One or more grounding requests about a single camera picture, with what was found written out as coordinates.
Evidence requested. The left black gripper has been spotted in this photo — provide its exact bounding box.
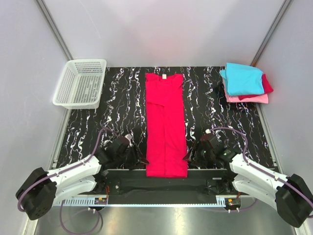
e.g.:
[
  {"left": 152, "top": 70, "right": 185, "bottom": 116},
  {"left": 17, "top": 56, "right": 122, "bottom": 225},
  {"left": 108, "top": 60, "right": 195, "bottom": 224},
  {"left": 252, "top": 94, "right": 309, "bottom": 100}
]
[{"left": 115, "top": 143, "right": 149, "bottom": 170}]

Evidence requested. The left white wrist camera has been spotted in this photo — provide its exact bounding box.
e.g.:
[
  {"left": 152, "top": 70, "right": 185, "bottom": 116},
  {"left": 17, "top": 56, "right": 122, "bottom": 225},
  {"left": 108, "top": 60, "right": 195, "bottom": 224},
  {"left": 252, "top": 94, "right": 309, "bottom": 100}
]
[{"left": 124, "top": 134, "right": 133, "bottom": 146}]

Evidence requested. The purple cable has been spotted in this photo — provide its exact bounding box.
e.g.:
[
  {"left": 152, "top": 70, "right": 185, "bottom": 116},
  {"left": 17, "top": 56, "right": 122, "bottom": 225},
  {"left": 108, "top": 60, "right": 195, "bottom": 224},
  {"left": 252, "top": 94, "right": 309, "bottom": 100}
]
[
  {"left": 207, "top": 126, "right": 313, "bottom": 218},
  {"left": 17, "top": 127, "right": 120, "bottom": 233}
]

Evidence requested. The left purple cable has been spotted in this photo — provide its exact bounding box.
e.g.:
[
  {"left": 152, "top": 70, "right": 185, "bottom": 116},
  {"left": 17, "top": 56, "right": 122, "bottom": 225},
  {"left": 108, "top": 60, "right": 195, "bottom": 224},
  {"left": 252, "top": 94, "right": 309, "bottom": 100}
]
[{"left": 17, "top": 127, "right": 120, "bottom": 233}]

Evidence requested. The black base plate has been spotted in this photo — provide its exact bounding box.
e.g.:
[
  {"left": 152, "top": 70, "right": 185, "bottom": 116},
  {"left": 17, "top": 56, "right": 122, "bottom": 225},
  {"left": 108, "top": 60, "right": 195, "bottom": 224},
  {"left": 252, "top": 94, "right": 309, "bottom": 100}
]
[{"left": 81, "top": 169, "right": 238, "bottom": 195}]

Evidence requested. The black marbled table mat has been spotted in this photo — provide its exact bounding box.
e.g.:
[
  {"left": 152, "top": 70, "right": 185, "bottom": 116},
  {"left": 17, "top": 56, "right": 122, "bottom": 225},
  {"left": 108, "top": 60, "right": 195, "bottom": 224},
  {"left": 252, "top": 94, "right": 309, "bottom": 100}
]
[{"left": 53, "top": 66, "right": 278, "bottom": 170}]

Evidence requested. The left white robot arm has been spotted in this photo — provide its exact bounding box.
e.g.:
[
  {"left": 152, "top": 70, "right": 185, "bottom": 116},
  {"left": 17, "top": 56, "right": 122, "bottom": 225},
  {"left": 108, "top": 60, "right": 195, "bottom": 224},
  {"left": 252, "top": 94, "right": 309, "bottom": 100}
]
[{"left": 16, "top": 136, "right": 149, "bottom": 220}]

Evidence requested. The corner aluminium post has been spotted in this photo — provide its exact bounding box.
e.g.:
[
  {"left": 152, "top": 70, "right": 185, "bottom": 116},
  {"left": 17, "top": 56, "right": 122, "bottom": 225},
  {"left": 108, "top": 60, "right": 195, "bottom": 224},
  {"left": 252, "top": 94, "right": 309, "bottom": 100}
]
[
  {"left": 34, "top": 0, "right": 73, "bottom": 61},
  {"left": 250, "top": 0, "right": 293, "bottom": 67}
]

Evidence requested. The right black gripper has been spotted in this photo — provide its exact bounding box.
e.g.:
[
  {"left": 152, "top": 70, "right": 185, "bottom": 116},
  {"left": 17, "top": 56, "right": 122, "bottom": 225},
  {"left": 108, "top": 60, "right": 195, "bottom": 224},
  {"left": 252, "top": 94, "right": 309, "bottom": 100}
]
[{"left": 182, "top": 140, "right": 215, "bottom": 168}]

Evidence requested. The folded crimson t shirt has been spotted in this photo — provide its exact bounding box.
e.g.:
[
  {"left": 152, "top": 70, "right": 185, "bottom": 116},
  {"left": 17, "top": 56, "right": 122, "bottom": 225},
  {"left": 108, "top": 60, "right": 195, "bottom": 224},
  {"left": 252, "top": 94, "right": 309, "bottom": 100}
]
[{"left": 239, "top": 74, "right": 273, "bottom": 100}]

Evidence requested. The crimson t shirt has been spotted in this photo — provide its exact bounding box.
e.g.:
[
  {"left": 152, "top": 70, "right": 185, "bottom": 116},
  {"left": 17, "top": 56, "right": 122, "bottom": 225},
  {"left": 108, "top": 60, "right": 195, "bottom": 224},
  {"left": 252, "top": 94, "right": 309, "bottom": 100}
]
[
  {"left": 239, "top": 74, "right": 273, "bottom": 100},
  {"left": 145, "top": 73, "right": 188, "bottom": 178}
]

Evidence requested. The left corner aluminium post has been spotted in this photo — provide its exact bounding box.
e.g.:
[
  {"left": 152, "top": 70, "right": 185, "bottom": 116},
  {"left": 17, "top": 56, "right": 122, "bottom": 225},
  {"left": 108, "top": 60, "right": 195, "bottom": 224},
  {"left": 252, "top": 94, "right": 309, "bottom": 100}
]
[{"left": 34, "top": 0, "right": 73, "bottom": 61}]

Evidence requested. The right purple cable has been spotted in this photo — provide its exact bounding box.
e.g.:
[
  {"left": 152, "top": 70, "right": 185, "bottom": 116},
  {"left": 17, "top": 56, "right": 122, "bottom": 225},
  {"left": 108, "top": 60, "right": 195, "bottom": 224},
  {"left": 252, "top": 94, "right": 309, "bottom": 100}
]
[{"left": 207, "top": 126, "right": 313, "bottom": 218}]

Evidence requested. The aluminium front rail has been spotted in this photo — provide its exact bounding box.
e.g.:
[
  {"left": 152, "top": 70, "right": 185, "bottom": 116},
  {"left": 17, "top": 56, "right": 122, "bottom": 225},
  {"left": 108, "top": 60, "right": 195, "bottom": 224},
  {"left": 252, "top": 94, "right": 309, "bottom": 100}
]
[{"left": 32, "top": 178, "right": 299, "bottom": 208}]

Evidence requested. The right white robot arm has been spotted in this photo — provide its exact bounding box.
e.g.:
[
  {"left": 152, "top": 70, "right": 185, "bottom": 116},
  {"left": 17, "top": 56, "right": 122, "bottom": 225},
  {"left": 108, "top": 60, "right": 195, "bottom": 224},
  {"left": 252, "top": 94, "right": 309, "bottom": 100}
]
[{"left": 183, "top": 133, "right": 313, "bottom": 228}]

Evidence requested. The folded cyan t shirt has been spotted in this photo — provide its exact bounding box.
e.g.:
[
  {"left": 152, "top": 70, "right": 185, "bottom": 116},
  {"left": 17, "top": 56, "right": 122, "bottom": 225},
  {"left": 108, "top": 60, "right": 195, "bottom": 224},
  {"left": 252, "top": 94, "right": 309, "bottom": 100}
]
[{"left": 219, "top": 63, "right": 264, "bottom": 96}]

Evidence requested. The white plastic basket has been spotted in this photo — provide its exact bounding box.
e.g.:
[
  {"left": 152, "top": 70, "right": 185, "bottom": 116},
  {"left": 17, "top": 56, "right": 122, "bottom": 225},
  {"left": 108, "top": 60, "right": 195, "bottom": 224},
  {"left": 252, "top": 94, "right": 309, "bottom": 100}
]
[{"left": 52, "top": 59, "right": 107, "bottom": 110}]

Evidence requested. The right corner aluminium post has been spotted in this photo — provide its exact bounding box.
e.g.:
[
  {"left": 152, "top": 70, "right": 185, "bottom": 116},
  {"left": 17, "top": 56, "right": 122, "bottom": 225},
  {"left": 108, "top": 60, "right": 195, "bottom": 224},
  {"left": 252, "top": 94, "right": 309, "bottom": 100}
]
[{"left": 250, "top": 0, "right": 293, "bottom": 67}]

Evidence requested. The folded pink t shirt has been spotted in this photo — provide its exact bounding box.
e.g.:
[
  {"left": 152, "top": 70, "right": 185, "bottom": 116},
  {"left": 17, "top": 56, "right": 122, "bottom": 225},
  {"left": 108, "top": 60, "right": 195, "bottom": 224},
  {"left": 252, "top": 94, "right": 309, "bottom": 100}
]
[{"left": 225, "top": 93, "right": 268, "bottom": 104}]

